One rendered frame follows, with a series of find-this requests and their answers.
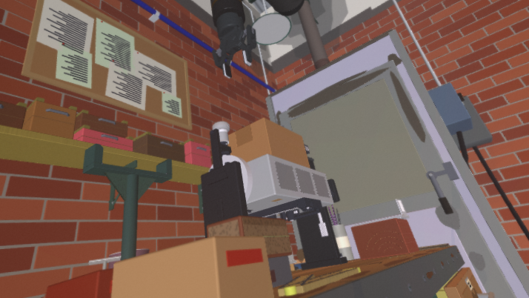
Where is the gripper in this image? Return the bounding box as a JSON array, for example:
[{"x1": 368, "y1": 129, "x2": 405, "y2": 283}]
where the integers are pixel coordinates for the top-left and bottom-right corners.
[{"x1": 213, "y1": 10, "x2": 258, "y2": 79}]

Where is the plain cardboard box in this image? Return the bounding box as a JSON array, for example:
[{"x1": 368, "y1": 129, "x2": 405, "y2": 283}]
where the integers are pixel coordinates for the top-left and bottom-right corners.
[{"x1": 227, "y1": 117, "x2": 311, "y2": 170}]

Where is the small red box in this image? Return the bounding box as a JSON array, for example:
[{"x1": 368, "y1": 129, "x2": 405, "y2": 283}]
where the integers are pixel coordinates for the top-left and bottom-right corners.
[{"x1": 184, "y1": 141, "x2": 213, "y2": 169}]

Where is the black core-box machine body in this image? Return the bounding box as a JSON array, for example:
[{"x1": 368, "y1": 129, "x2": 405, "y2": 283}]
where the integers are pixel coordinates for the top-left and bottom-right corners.
[{"x1": 201, "y1": 160, "x2": 349, "y2": 270}]

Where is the dark brown box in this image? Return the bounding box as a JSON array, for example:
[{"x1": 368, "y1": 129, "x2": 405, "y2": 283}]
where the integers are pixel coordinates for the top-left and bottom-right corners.
[
  {"x1": 0, "y1": 102, "x2": 27, "y2": 130},
  {"x1": 74, "y1": 110, "x2": 129, "y2": 138}
]

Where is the flat red box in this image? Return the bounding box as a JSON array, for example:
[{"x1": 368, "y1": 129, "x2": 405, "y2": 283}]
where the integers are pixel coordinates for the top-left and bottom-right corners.
[{"x1": 73, "y1": 128, "x2": 134, "y2": 152}]

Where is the orange brown box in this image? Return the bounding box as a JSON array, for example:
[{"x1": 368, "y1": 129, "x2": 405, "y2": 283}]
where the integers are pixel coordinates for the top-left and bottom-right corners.
[{"x1": 22, "y1": 99, "x2": 79, "y2": 139}]

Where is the blue electrical box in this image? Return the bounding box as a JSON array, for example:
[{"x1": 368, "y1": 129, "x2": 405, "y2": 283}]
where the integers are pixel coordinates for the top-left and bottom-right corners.
[{"x1": 427, "y1": 83, "x2": 473, "y2": 134}]

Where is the cardboard box with red label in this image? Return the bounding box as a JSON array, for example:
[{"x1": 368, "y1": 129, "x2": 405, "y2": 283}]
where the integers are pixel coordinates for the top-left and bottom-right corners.
[{"x1": 111, "y1": 236, "x2": 276, "y2": 298}]

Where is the red brown ribbed box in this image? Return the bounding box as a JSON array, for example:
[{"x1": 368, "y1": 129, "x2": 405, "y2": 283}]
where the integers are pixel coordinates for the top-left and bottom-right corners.
[{"x1": 350, "y1": 218, "x2": 419, "y2": 261}]

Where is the large red box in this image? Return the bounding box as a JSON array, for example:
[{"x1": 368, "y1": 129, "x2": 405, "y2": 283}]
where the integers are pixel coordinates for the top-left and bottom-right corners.
[{"x1": 45, "y1": 268, "x2": 115, "y2": 298}]

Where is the small cardboard box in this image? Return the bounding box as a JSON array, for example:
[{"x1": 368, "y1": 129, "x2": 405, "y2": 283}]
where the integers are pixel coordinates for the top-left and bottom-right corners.
[{"x1": 436, "y1": 268, "x2": 484, "y2": 298}]

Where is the round white ceiling lamp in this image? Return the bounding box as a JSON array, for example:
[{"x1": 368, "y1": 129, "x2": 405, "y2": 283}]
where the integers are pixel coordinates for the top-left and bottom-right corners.
[{"x1": 247, "y1": 0, "x2": 292, "y2": 46}]

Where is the brown flue pipe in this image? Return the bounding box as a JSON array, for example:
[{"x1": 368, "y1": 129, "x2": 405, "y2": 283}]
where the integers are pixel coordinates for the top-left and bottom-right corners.
[{"x1": 297, "y1": 0, "x2": 330, "y2": 70}]

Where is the white round disc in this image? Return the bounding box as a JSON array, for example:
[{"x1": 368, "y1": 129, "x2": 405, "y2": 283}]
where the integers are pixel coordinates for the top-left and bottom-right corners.
[{"x1": 210, "y1": 153, "x2": 254, "y2": 201}]

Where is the olive grey oven door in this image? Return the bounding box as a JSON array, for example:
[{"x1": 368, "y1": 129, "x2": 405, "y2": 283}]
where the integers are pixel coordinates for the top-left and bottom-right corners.
[{"x1": 289, "y1": 78, "x2": 437, "y2": 213}]

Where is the brown speckled block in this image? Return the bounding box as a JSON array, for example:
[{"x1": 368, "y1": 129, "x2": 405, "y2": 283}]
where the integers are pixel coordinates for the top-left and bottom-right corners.
[{"x1": 206, "y1": 215, "x2": 293, "y2": 258}]

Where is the thin white conduit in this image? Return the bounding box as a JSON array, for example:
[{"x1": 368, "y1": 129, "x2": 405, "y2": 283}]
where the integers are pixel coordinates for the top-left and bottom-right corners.
[{"x1": 375, "y1": 0, "x2": 442, "y2": 87}]

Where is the lavender oven cabinet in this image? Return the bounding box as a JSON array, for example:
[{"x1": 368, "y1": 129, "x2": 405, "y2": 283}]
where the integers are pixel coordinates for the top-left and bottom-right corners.
[{"x1": 266, "y1": 29, "x2": 529, "y2": 298}]

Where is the brown cork notice board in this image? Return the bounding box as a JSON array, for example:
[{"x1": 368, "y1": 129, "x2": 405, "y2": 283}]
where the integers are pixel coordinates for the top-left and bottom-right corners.
[{"x1": 21, "y1": 0, "x2": 193, "y2": 130}]

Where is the white ribbed lever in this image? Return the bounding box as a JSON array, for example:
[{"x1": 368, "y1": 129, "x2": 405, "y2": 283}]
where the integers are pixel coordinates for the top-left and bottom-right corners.
[{"x1": 316, "y1": 212, "x2": 330, "y2": 238}]

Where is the white tin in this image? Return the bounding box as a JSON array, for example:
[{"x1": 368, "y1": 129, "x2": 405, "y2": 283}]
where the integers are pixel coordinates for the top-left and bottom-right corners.
[{"x1": 332, "y1": 223, "x2": 355, "y2": 262}]

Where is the yellow ruler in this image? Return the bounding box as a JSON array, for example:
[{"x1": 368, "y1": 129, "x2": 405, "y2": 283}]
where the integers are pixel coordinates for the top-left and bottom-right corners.
[{"x1": 277, "y1": 267, "x2": 362, "y2": 298}]

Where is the grey workbench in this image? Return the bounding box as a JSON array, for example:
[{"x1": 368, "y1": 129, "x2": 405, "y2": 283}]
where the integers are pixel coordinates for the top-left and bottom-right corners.
[{"x1": 272, "y1": 245, "x2": 467, "y2": 298}]

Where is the blue wall pipe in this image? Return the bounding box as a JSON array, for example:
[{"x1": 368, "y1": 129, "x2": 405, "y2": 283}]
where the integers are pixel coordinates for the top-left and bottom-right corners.
[{"x1": 80, "y1": 0, "x2": 277, "y2": 93}]

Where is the yellow wall shelf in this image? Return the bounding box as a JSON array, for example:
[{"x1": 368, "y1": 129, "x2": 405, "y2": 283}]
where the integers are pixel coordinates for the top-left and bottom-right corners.
[{"x1": 0, "y1": 124, "x2": 212, "y2": 186}]

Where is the grey black oven door handle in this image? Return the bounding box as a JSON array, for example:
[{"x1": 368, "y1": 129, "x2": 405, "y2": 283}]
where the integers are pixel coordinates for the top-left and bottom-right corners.
[{"x1": 427, "y1": 162, "x2": 459, "y2": 216}]

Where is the black cable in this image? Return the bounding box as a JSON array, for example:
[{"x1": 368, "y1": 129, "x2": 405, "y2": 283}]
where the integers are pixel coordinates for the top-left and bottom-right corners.
[
  {"x1": 472, "y1": 145, "x2": 529, "y2": 241},
  {"x1": 456, "y1": 131, "x2": 470, "y2": 165}
]

